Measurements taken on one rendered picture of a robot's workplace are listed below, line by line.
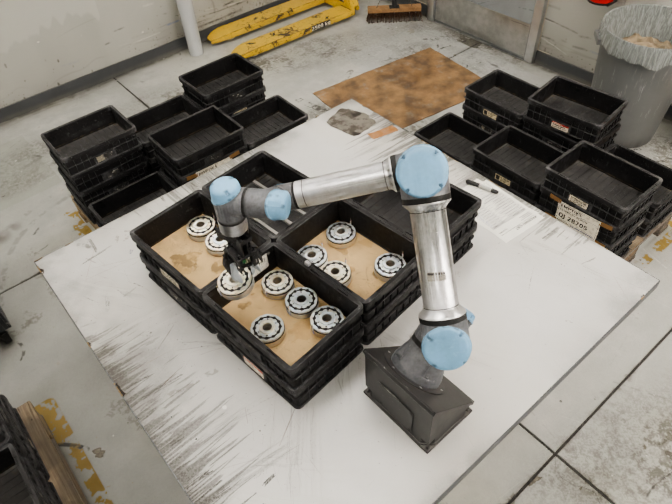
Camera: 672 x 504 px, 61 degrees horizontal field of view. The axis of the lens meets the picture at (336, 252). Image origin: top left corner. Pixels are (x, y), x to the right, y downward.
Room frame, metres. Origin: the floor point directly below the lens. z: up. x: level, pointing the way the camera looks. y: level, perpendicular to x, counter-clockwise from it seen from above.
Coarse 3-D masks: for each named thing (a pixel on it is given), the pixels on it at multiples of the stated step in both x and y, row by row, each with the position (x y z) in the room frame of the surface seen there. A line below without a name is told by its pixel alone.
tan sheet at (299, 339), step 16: (256, 288) 1.19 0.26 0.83; (240, 304) 1.13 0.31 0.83; (256, 304) 1.12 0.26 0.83; (272, 304) 1.12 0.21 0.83; (320, 304) 1.11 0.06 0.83; (240, 320) 1.07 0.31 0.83; (288, 320) 1.05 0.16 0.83; (304, 320) 1.05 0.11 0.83; (288, 336) 0.99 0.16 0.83; (304, 336) 0.99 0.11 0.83; (288, 352) 0.94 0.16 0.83; (304, 352) 0.93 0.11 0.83
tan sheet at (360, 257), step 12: (312, 240) 1.39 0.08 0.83; (324, 240) 1.38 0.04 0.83; (360, 240) 1.37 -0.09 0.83; (336, 252) 1.32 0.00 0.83; (348, 252) 1.32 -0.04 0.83; (360, 252) 1.32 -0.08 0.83; (372, 252) 1.31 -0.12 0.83; (384, 252) 1.31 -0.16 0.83; (348, 264) 1.27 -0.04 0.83; (360, 264) 1.26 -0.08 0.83; (372, 264) 1.26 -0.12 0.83; (360, 276) 1.21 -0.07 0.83; (372, 276) 1.21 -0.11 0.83; (360, 288) 1.16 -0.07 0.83; (372, 288) 1.16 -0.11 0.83
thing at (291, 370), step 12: (264, 252) 1.26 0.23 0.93; (288, 252) 1.24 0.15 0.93; (300, 264) 1.19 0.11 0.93; (336, 288) 1.08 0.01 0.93; (204, 300) 1.08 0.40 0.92; (216, 312) 1.04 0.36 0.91; (360, 312) 1.00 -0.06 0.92; (240, 324) 0.98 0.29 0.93; (348, 324) 0.96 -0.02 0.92; (252, 336) 0.93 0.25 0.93; (336, 336) 0.93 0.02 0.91; (264, 348) 0.89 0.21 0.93; (312, 348) 0.88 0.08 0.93; (276, 360) 0.85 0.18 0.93; (300, 360) 0.84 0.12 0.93; (288, 372) 0.82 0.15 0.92
